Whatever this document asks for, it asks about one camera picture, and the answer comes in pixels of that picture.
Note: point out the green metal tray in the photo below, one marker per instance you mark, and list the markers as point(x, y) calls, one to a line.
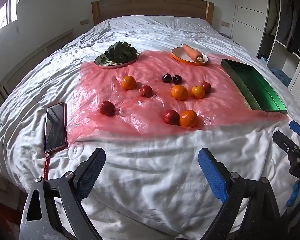
point(257, 90)

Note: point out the wall socket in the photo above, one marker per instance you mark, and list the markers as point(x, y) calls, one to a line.
point(84, 22)
point(225, 24)

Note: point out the wooden headboard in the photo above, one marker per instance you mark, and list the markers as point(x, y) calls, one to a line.
point(150, 7)

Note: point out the orange rimmed white plate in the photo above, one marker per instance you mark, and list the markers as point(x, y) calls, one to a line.
point(181, 53)

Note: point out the orange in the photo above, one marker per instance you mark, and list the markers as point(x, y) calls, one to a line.
point(179, 92)
point(188, 118)
point(128, 82)
point(198, 91)

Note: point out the phone in red case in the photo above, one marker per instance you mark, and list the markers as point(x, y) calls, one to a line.
point(55, 127)

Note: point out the pink plastic sheet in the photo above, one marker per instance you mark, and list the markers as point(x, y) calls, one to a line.
point(150, 110)

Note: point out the carrot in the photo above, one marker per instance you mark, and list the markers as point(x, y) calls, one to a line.
point(191, 51)

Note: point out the small blue cloth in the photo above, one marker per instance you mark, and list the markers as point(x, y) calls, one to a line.
point(224, 34)

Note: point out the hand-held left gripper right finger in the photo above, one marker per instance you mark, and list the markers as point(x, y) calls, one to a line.
point(212, 175)

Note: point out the grey patterned plate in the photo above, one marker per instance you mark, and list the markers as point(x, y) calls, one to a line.
point(102, 62)

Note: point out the person's right hand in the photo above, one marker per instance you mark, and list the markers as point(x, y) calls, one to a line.
point(293, 192)

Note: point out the light hanging jacket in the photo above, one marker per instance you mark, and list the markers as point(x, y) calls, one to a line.
point(272, 15)

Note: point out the dark leafy greens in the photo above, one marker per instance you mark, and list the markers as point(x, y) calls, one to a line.
point(120, 51)

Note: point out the wooden wall panelling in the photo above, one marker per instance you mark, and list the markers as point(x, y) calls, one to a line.
point(27, 62)

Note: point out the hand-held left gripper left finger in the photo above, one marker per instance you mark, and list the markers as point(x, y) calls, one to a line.
point(91, 172)

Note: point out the red apple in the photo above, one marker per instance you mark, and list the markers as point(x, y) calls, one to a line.
point(107, 108)
point(207, 87)
point(171, 117)
point(146, 91)

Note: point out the blue folded blanket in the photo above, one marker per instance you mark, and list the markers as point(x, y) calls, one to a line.
point(281, 76)

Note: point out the dark hanging clothes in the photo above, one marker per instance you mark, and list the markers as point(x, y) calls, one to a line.
point(297, 30)

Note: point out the white wardrobe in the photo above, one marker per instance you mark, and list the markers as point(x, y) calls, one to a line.
point(250, 5)

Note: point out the dark red plum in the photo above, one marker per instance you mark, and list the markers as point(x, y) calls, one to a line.
point(167, 77)
point(177, 79)

